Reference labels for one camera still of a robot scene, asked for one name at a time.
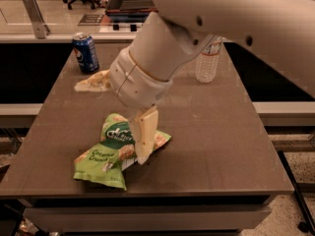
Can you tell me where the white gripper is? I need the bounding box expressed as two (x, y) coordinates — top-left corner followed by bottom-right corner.
(74, 47), (172, 164)

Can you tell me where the green rice chip bag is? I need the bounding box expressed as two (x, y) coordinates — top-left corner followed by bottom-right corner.
(73, 112), (172, 191)

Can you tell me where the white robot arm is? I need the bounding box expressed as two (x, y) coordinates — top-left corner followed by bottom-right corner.
(75, 0), (315, 163)

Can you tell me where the blue pepsi can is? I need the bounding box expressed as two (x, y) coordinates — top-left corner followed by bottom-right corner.
(72, 32), (99, 74)

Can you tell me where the clear plastic water bottle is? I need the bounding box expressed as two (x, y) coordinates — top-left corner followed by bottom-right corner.
(195, 36), (222, 84)

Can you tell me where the blue orange cart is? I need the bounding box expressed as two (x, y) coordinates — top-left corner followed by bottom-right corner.
(105, 0), (158, 23)

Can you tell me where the grey table drawer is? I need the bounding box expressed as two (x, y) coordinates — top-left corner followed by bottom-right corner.
(24, 206), (271, 232)

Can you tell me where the left metal railing post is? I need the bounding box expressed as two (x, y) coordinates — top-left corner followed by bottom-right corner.
(22, 0), (50, 39)

